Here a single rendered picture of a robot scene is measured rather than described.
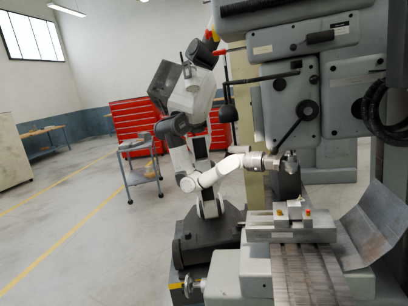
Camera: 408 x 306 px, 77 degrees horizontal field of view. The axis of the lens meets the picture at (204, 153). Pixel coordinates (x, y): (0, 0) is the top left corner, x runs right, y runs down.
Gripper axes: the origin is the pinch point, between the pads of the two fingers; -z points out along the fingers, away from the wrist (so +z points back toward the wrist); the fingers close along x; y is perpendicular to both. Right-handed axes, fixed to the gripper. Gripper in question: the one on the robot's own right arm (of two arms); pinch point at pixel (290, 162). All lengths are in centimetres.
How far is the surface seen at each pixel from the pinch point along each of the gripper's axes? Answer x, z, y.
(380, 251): -5.1, -30.5, 31.2
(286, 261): -18.2, 0.0, 33.1
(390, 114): 16.1, -33.5, -14.2
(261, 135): -5.1, 9.5, -12.9
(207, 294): -26, 32, 52
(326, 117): -7.8, -13.6, -19.0
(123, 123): 334, 442, 37
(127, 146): 158, 257, 40
